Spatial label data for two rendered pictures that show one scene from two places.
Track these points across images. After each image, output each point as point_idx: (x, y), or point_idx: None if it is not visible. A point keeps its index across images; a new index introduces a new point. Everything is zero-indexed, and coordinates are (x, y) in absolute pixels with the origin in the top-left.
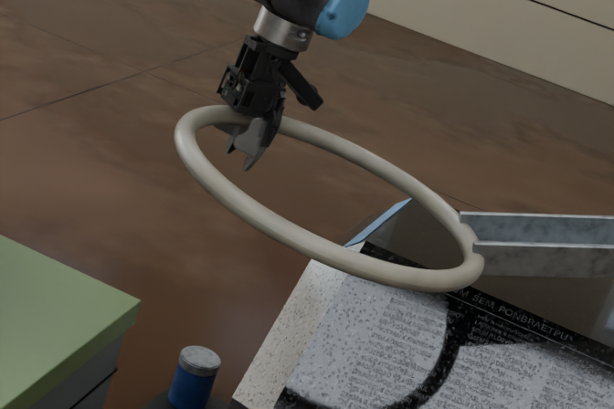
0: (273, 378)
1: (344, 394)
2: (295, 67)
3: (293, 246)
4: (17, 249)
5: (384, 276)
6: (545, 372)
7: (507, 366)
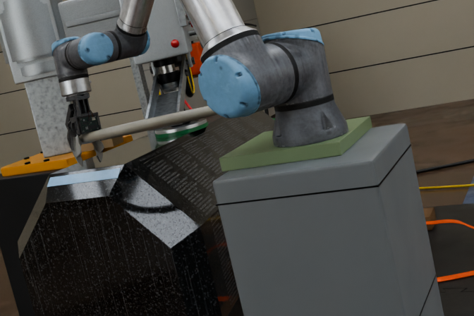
0: (176, 221)
1: (192, 202)
2: None
3: None
4: (247, 143)
5: None
6: (190, 153)
7: (186, 159)
